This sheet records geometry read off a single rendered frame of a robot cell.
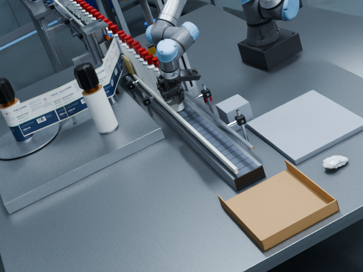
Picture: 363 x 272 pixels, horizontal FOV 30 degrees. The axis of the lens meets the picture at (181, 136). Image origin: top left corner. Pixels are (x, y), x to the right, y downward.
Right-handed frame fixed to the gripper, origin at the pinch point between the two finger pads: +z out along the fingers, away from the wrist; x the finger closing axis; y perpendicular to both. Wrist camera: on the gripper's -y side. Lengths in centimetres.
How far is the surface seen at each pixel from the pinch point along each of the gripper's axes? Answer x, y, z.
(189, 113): 5.3, -1.6, 3.2
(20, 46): -356, 28, 312
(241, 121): 33.7, -8.7, -22.0
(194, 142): 24.0, 6.0, -7.0
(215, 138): 28.7, -0.6, -10.3
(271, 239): 82, 10, -38
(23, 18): -396, 10, 318
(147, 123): -1.3, 14.6, 7.0
